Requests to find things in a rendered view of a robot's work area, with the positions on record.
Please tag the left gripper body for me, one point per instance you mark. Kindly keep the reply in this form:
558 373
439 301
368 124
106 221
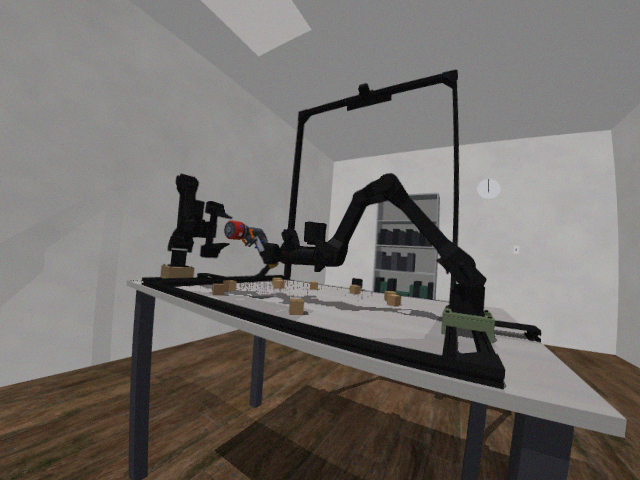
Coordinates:
289 256

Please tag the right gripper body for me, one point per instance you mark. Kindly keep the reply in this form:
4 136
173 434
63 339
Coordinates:
206 229

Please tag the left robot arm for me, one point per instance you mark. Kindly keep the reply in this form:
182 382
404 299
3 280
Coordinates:
456 261

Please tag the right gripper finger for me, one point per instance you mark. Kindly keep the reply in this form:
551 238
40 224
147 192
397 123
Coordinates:
219 247
216 211

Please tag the black hose nozzle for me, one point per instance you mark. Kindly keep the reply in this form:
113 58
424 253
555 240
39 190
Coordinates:
237 230

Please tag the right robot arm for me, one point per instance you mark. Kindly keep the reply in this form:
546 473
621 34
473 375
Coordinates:
187 191

